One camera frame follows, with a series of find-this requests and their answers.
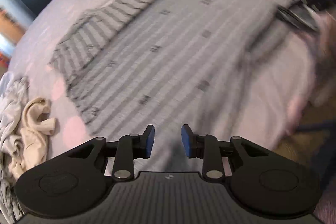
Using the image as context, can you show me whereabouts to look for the white light-grey crumpled garment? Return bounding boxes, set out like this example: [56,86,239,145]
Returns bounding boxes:
[1,71,28,223]

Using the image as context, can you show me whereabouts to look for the lilac pink-dotted bed cover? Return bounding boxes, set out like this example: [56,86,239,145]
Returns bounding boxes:
[10,0,314,157]

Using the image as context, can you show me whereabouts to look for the cream crumpled garment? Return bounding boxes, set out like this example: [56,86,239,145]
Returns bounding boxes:
[9,97,56,180]

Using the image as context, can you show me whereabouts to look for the grey striped bow sweater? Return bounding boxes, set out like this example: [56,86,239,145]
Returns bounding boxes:
[50,0,290,171]

